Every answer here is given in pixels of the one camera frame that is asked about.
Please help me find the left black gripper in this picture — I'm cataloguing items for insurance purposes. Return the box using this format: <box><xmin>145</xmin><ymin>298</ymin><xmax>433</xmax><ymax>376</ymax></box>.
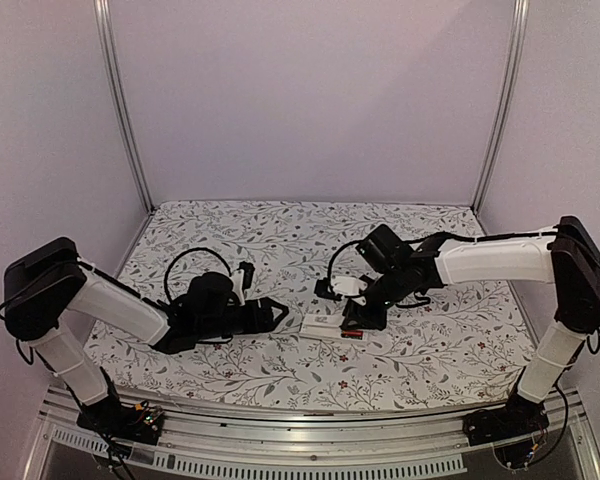
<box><xmin>196</xmin><ymin>296</ymin><xmax>288</xmax><ymax>341</ymax></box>

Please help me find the red AAA battery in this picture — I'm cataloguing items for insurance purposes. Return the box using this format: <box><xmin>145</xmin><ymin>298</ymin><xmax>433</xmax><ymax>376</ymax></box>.
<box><xmin>340</xmin><ymin>330</ymin><xmax>364</xmax><ymax>339</ymax></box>

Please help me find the white remote control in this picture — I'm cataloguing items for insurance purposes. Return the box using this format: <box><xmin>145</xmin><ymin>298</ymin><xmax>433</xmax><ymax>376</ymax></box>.
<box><xmin>299</xmin><ymin>314</ymin><xmax>369</xmax><ymax>343</ymax></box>

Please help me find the white remote battery cover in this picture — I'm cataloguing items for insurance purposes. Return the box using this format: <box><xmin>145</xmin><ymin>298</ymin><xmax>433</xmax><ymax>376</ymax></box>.
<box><xmin>302</xmin><ymin>314</ymin><xmax>343</xmax><ymax>329</ymax></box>

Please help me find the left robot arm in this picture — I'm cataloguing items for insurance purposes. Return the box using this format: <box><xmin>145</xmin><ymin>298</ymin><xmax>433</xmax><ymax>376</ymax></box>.
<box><xmin>0</xmin><ymin>237</ymin><xmax>289</xmax><ymax>434</ymax></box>

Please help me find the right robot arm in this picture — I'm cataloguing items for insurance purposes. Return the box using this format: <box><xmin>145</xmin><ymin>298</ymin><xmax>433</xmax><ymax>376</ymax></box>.
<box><xmin>328</xmin><ymin>216</ymin><xmax>600</xmax><ymax>436</ymax></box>

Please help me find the floral patterned table mat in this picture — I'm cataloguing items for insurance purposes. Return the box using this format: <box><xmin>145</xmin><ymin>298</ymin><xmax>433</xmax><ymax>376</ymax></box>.
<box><xmin>85</xmin><ymin>201</ymin><xmax>534</xmax><ymax>411</ymax></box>

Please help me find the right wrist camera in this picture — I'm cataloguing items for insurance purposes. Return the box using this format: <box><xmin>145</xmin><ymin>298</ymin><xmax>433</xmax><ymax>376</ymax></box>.
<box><xmin>314</xmin><ymin>276</ymin><xmax>368</xmax><ymax>301</ymax></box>

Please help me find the right black camera cable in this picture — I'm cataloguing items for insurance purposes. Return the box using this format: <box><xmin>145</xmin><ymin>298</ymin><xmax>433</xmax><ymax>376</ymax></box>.
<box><xmin>327</xmin><ymin>239</ymin><xmax>364</xmax><ymax>284</ymax></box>

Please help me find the black camera cable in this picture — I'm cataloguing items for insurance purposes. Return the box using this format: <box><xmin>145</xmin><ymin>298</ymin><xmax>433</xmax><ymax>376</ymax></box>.
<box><xmin>327</xmin><ymin>239</ymin><xmax>364</xmax><ymax>284</ymax></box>
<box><xmin>163</xmin><ymin>247</ymin><xmax>234</xmax><ymax>304</ymax></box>

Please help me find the left black camera cable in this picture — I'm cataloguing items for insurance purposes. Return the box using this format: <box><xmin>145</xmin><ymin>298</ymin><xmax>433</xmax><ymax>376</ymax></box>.
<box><xmin>163</xmin><ymin>247</ymin><xmax>234</xmax><ymax>304</ymax></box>

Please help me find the front aluminium rail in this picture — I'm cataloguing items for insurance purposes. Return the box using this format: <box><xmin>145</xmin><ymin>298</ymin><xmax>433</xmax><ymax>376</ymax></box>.
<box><xmin>23</xmin><ymin>386</ymin><xmax>600</xmax><ymax>479</ymax></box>

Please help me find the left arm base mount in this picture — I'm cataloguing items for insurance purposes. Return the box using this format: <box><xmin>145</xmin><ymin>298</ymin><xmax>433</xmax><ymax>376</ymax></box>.
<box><xmin>77</xmin><ymin>396</ymin><xmax>165</xmax><ymax>445</ymax></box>

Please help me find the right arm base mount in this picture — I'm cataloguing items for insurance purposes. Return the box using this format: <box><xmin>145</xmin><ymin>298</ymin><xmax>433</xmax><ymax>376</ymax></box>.
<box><xmin>462</xmin><ymin>396</ymin><xmax>549</xmax><ymax>446</ymax></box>

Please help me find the left aluminium frame post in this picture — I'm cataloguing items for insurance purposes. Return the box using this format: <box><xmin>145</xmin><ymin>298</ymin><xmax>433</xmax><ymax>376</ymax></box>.
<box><xmin>93</xmin><ymin>0</ymin><xmax>155</xmax><ymax>215</ymax></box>

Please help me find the aluminium frame post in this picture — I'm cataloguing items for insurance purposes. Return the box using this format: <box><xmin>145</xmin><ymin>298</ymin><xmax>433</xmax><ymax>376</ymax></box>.
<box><xmin>471</xmin><ymin>0</ymin><xmax>530</xmax><ymax>217</ymax></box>
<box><xmin>93</xmin><ymin>0</ymin><xmax>155</xmax><ymax>215</ymax></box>

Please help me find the right aluminium frame post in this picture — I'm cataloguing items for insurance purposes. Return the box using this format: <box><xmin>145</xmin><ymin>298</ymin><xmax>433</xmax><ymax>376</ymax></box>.
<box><xmin>471</xmin><ymin>0</ymin><xmax>530</xmax><ymax>217</ymax></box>

